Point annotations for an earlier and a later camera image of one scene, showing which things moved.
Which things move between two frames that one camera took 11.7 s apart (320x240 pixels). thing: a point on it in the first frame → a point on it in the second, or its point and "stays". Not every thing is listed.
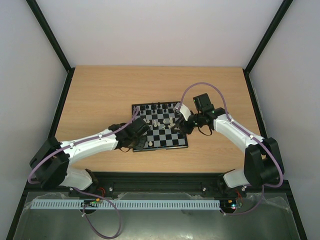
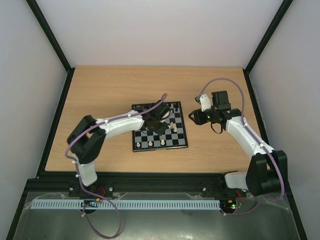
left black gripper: [141, 144] → [161, 130]
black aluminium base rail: [124, 182] stays
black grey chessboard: [159, 116] stays
